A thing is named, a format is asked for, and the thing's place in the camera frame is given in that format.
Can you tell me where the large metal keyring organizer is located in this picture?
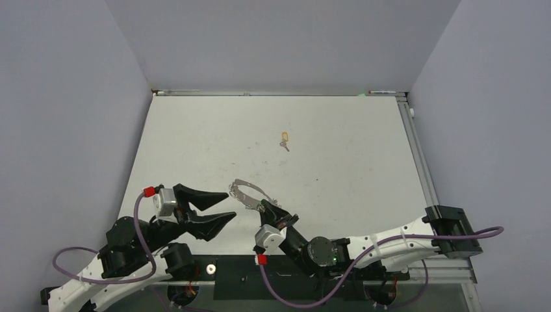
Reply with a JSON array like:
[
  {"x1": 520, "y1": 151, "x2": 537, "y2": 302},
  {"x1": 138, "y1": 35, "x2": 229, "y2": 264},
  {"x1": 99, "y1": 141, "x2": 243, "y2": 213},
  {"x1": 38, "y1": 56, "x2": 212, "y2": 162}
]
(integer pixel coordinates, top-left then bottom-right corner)
[{"x1": 229, "y1": 179, "x2": 281, "y2": 212}]

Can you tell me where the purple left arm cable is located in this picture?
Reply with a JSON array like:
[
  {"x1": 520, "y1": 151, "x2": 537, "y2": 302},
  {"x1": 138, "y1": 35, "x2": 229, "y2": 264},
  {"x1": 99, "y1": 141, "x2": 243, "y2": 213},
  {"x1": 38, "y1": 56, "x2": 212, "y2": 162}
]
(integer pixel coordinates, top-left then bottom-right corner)
[{"x1": 52, "y1": 187, "x2": 173, "y2": 312}]

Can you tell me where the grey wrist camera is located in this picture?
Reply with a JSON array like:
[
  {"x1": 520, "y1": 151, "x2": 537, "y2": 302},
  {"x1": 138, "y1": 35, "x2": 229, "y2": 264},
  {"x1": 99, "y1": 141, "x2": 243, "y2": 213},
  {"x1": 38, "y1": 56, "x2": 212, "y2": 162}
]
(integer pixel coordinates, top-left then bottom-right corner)
[
  {"x1": 153, "y1": 188, "x2": 177, "y2": 223},
  {"x1": 254, "y1": 224, "x2": 287, "y2": 255}
]

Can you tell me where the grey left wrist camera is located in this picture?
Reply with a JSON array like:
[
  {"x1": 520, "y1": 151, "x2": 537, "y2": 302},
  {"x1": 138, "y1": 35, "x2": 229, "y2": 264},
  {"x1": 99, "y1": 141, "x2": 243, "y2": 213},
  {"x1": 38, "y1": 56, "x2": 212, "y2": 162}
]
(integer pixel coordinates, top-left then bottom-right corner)
[{"x1": 153, "y1": 188, "x2": 177, "y2": 223}]

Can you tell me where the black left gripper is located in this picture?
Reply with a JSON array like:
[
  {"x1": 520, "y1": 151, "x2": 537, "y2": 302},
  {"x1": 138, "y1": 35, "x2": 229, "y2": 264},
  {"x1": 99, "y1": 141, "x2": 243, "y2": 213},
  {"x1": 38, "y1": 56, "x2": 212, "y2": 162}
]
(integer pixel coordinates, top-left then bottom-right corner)
[{"x1": 141, "y1": 185, "x2": 237, "y2": 253}]

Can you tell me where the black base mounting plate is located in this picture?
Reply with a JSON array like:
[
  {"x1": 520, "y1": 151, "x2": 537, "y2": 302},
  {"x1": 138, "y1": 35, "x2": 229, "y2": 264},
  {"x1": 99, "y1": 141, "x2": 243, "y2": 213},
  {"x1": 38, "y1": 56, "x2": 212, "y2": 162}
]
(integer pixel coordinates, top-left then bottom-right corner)
[{"x1": 166, "y1": 255, "x2": 410, "y2": 306}]

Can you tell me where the silver key with yellow tag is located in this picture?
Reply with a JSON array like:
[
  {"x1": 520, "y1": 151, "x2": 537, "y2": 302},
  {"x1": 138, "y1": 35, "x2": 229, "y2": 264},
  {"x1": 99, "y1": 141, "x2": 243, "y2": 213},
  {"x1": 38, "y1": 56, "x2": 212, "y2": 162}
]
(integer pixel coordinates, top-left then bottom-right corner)
[{"x1": 279, "y1": 141, "x2": 290, "y2": 151}]

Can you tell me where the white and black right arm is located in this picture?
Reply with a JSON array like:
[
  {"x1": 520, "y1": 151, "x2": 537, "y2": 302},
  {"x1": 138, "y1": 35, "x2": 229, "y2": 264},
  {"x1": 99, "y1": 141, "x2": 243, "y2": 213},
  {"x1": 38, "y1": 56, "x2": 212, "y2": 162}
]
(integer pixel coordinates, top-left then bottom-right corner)
[{"x1": 254, "y1": 200, "x2": 483, "y2": 278}]

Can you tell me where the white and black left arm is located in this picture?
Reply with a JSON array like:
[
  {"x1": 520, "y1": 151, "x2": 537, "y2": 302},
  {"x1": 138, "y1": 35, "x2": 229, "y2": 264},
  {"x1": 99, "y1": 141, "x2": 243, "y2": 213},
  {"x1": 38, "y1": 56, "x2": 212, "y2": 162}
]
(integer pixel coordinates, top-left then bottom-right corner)
[{"x1": 40, "y1": 184, "x2": 237, "y2": 311}]

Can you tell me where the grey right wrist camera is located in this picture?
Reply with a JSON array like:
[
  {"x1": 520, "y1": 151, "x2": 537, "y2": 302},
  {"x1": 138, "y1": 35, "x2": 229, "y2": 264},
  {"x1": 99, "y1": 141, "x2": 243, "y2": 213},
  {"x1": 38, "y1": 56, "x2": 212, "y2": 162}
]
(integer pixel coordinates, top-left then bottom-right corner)
[{"x1": 254, "y1": 224, "x2": 287, "y2": 255}]

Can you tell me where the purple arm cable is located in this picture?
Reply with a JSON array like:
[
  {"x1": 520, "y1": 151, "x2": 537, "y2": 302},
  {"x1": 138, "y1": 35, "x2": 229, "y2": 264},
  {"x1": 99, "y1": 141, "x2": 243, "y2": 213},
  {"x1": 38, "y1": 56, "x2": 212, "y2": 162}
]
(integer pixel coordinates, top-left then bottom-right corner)
[
  {"x1": 52, "y1": 187, "x2": 173, "y2": 312},
  {"x1": 256, "y1": 226, "x2": 504, "y2": 309}
]

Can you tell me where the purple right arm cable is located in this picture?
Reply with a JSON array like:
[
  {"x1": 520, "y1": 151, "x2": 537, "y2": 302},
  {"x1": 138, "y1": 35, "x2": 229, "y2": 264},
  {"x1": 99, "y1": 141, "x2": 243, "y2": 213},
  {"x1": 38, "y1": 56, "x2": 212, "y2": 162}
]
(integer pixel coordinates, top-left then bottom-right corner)
[{"x1": 256, "y1": 226, "x2": 504, "y2": 309}]

